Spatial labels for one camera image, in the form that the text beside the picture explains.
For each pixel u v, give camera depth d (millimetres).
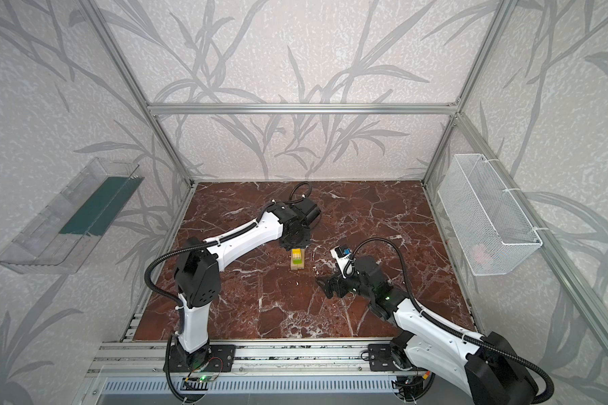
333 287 717
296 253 886
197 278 488
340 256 709
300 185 816
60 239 642
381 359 734
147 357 751
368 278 615
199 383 722
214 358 725
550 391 403
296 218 639
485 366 401
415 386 711
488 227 628
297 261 899
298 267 912
